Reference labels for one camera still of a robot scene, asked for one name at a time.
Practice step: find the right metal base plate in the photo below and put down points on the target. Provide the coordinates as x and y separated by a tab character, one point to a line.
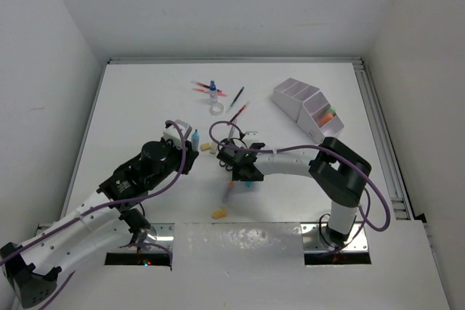
316	240

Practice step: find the grey orange-tip highlighter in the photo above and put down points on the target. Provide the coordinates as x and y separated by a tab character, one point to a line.
229	189

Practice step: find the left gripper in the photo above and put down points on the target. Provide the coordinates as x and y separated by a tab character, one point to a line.
189	154

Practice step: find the yellow eraser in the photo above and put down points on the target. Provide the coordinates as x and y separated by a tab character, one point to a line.
205	147

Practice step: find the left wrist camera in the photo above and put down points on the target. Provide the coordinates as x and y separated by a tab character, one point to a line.
178	138

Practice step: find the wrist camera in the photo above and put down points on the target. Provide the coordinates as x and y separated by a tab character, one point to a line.
178	138
250	135

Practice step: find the large black scissors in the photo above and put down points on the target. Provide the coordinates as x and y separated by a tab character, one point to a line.
232	129

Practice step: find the dark red pen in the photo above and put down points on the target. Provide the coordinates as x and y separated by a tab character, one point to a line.
202	85

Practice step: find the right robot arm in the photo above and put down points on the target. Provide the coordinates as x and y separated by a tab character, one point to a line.
339	171

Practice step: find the white organizer box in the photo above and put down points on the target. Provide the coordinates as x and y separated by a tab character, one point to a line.
318	118
291	94

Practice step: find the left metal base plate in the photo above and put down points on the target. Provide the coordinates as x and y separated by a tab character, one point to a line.
157	239

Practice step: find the blue spray bottle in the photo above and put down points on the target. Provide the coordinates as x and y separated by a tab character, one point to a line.
213	89

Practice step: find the pink red pen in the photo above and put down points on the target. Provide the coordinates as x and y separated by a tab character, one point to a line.
219	93

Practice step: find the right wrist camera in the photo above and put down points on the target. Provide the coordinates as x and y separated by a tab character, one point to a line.
250	135

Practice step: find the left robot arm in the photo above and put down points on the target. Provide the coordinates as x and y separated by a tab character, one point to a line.
108	218

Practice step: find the yellow highlighter cap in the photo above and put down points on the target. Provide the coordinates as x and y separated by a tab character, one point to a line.
219	213

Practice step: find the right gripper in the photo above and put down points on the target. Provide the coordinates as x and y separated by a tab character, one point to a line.
238	176

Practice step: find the metal base plate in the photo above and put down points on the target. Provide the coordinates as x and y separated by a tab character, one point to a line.
316	240
157	239

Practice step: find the blue highlighter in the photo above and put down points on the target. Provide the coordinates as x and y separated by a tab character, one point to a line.
195	138

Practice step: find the white organizer box right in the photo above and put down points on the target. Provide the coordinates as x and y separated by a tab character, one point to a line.
318	118

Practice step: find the grey white eraser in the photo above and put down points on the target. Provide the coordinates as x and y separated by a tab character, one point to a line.
213	148

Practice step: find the clear tape roll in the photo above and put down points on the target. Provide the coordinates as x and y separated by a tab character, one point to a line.
217	109

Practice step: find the orange highlighter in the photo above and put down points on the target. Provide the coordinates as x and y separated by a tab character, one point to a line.
325	119

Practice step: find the white organizer box left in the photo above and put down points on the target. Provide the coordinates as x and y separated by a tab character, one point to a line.
291	94

